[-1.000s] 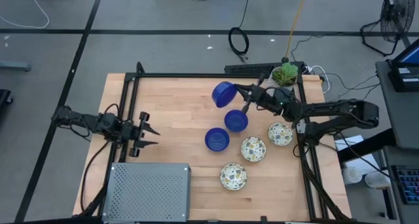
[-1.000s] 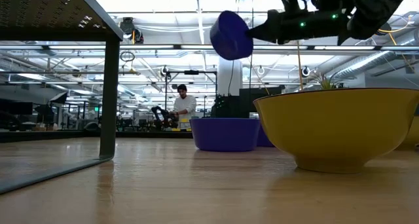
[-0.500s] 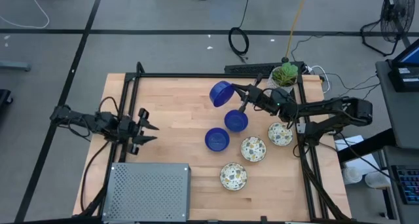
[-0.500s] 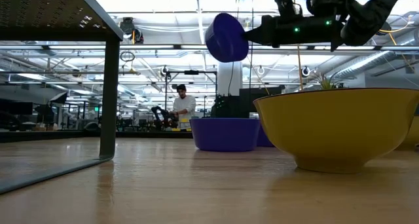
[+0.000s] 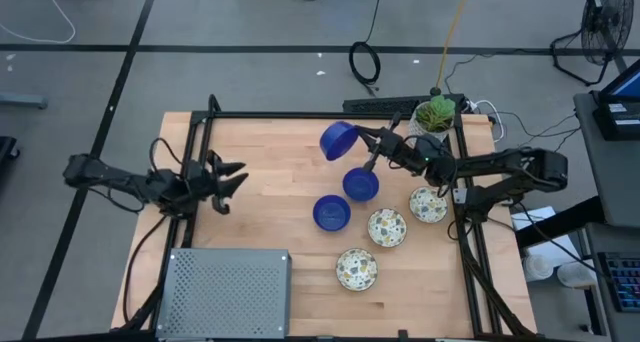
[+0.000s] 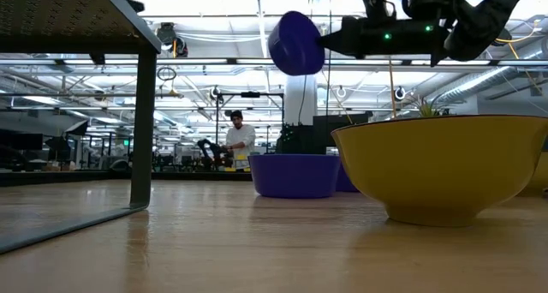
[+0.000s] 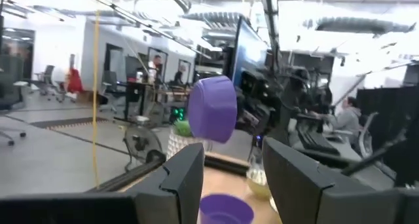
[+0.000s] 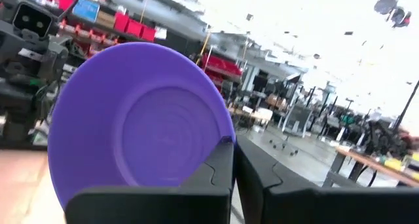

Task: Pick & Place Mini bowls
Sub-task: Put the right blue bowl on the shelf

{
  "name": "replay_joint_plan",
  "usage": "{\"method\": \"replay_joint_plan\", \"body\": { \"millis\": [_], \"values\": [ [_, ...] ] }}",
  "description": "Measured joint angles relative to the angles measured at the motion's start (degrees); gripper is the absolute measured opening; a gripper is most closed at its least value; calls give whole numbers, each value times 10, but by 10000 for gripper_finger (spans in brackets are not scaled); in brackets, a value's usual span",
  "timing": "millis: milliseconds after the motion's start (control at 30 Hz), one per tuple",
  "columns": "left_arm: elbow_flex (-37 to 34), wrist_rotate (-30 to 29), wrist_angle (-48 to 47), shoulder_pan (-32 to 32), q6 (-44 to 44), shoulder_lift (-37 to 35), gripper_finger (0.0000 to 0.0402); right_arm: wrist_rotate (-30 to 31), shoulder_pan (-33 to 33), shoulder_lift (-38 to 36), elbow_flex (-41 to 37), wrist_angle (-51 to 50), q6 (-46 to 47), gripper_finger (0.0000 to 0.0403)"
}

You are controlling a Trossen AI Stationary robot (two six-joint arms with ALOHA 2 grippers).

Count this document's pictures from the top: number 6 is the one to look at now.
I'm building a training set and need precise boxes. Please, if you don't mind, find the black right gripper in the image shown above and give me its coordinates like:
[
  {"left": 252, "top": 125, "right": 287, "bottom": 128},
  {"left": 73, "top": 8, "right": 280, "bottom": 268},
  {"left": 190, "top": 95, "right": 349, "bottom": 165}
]
[{"left": 317, "top": 15, "right": 450, "bottom": 68}]

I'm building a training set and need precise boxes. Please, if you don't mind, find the blue plastic mini bowl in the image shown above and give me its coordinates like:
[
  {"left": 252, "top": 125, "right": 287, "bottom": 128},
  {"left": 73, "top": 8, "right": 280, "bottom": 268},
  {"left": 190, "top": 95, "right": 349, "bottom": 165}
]
[
  {"left": 247, "top": 153, "right": 342, "bottom": 200},
  {"left": 335, "top": 162, "right": 360, "bottom": 194},
  {"left": 267, "top": 10, "right": 326, "bottom": 77}
]

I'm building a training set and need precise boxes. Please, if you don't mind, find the yellow terrazzo mini bowl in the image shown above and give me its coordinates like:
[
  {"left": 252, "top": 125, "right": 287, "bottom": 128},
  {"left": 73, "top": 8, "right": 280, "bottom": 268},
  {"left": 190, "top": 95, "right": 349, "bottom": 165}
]
[
  {"left": 515, "top": 149, "right": 548, "bottom": 199},
  {"left": 331, "top": 114, "right": 548, "bottom": 228}
]

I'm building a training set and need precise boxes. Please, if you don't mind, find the white building column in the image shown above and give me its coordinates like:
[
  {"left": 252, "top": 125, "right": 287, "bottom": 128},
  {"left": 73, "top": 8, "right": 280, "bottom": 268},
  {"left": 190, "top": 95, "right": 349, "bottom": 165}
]
[{"left": 284, "top": 72, "right": 319, "bottom": 127}]

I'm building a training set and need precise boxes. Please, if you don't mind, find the black monitor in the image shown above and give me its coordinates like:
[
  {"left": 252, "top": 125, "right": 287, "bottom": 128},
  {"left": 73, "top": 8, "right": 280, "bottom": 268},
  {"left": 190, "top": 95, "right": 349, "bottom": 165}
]
[{"left": 312, "top": 112, "right": 370, "bottom": 156}]

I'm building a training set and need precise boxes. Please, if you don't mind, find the green plant in patterned pot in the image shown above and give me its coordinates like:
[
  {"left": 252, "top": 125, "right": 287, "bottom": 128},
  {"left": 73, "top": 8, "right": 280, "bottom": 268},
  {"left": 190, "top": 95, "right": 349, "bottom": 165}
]
[{"left": 404, "top": 94, "right": 453, "bottom": 118}]

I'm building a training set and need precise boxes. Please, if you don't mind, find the black equipment box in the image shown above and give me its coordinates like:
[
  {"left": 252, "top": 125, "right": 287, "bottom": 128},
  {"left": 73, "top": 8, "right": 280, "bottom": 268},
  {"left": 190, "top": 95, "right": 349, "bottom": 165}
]
[{"left": 276, "top": 123, "right": 314, "bottom": 156}]

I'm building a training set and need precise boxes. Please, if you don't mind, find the person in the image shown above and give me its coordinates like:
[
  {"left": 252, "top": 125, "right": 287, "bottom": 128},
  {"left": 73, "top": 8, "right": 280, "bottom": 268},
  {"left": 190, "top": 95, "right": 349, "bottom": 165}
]
[{"left": 222, "top": 110, "right": 257, "bottom": 172}]

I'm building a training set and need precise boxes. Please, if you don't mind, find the grey perforated metal shelf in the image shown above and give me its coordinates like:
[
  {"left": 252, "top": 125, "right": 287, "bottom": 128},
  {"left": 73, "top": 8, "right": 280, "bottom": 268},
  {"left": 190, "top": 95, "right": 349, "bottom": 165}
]
[{"left": 0, "top": 0, "right": 163, "bottom": 255}]

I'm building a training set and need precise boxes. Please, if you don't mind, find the yellow hanging cable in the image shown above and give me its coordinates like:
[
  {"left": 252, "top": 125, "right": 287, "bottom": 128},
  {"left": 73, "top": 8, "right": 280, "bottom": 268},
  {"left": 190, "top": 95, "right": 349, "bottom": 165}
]
[{"left": 387, "top": 57, "right": 398, "bottom": 119}]

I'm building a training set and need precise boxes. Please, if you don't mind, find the black background gantry frame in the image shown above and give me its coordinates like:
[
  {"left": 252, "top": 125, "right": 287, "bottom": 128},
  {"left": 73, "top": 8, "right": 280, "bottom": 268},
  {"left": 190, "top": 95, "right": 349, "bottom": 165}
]
[{"left": 215, "top": 91, "right": 285, "bottom": 157}]

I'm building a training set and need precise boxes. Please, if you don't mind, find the black hanging cable reel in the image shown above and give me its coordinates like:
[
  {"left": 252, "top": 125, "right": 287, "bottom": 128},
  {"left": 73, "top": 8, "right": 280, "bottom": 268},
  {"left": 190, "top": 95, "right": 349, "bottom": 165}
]
[
  {"left": 172, "top": 36, "right": 189, "bottom": 58},
  {"left": 155, "top": 21, "right": 177, "bottom": 45}
]

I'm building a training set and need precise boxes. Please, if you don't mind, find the black aluminium table frame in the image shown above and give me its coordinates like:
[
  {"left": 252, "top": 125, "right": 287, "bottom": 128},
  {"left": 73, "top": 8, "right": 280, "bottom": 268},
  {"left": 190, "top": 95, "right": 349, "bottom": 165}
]
[{"left": 0, "top": 169, "right": 253, "bottom": 188}]

